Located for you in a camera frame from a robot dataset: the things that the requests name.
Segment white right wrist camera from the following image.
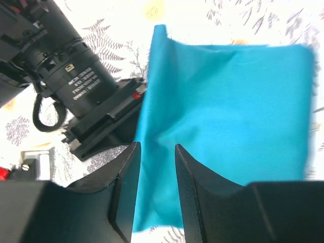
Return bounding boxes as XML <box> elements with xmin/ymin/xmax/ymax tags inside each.
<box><xmin>1</xmin><ymin>147</ymin><xmax>55</xmax><ymax>181</ymax></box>

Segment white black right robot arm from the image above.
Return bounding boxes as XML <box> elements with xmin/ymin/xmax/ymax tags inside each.
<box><xmin>1</xmin><ymin>1</ymin><xmax>146</xmax><ymax>161</ymax></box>

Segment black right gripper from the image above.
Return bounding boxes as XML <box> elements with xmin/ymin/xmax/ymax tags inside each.
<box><xmin>62</xmin><ymin>77</ymin><xmax>147</xmax><ymax>161</ymax></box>

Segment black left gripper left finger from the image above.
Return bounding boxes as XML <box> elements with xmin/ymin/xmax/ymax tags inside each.
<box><xmin>1</xmin><ymin>142</ymin><xmax>141</xmax><ymax>242</ymax></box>

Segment floral patterned table mat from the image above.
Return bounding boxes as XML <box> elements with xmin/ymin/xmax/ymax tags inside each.
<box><xmin>1</xmin><ymin>1</ymin><xmax>323</xmax><ymax>185</ymax></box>

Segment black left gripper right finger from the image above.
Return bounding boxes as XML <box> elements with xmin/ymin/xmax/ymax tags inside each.
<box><xmin>175</xmin><ymin>145</ymin><xmax>323</xmax><ymax>242</ymax></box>

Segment teal t shirt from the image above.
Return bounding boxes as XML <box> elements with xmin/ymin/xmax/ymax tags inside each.
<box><xmin>133</xmin><ymin>25</ymin><xmax>314</xmax><ymax>232</ymax></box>

